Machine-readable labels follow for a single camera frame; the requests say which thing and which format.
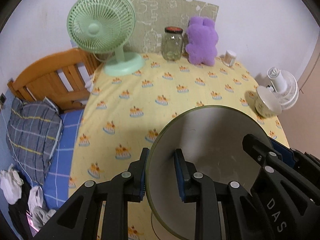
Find yellow patterned tablecloth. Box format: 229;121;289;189
68;54;287;239

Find glass jar dark lid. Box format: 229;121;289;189
162;26;183;61

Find green desk fan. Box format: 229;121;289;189
67;0;145;77

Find green patterned wall mat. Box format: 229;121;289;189
124;0;219;54

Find cotton swab container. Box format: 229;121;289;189
223;50;236;67

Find wall power outlet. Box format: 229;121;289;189
0;93;6;105

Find white clip fan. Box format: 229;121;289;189
267;67;299;111

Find purple plush toy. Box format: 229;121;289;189
185;16;219;66

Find grey plaid pillow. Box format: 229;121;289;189
7;98;63;185

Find pile of clothes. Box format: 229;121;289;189
1;164;56;239

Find floral ceramic bowl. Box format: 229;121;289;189
254;86;282;118
146;106;272;239

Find blue bed sheet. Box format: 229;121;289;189
43;110;84;210

